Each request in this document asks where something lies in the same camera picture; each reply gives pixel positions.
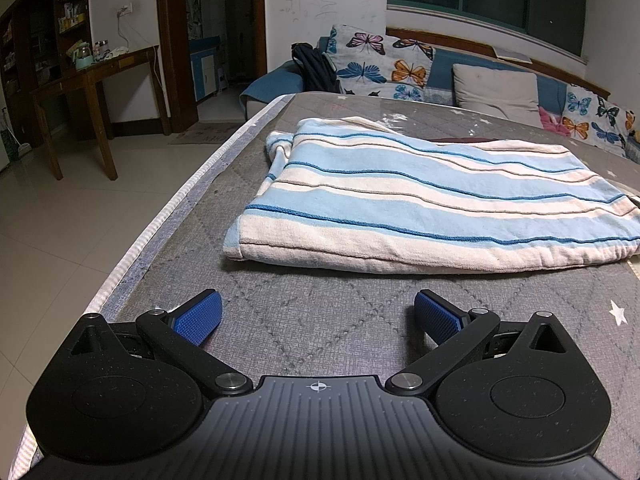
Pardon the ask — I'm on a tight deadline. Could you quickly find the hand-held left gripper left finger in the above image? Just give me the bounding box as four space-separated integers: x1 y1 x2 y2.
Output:
67 288 253 396

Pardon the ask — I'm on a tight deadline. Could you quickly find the dark backpack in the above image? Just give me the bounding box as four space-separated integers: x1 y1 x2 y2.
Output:
291 42 341 95

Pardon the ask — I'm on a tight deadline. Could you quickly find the wooden shelf unit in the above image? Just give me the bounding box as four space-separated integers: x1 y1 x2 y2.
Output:
0 0 92 161

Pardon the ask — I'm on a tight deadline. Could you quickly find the blue sofa with wooden frame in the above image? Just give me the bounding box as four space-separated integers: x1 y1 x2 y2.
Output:
239 26 640 161

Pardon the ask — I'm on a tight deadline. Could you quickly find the blue white cabinet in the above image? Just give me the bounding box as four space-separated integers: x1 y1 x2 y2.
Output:
189 35 223 103

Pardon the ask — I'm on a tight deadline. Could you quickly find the pink cloth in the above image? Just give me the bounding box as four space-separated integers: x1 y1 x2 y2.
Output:
539 105 573 137

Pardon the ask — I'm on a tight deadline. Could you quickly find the wooden door frame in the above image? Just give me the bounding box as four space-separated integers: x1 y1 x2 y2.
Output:
155 0 266 135

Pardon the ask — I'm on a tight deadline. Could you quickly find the mint green kettle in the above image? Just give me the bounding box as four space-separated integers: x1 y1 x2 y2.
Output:
70 42 96 69

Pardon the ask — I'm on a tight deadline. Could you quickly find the grey star-print table cover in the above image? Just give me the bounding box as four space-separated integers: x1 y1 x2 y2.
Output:
20 91 640 476

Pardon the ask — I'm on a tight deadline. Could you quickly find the brown doormat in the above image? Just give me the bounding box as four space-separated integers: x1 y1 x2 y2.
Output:
167 122 241 146

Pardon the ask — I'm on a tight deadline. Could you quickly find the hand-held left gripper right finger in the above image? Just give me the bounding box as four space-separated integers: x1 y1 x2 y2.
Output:
385 288 571 396

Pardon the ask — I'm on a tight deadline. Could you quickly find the grey pillow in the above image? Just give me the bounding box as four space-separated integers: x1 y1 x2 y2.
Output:
451 63 541 122

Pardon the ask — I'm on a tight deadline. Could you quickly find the blue white striped shirt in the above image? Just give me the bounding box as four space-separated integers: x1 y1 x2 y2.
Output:
222 116 640 275

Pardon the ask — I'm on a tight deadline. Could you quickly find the wooden side table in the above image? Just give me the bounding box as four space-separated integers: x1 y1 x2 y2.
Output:
30 45 173 181

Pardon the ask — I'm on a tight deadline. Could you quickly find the book on window sill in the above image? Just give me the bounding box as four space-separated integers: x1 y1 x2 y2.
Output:
492 45 533 64

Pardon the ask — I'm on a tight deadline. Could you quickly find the butterfly print cushion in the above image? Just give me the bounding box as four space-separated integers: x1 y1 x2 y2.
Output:
560 82 640 158
327 24 437 103

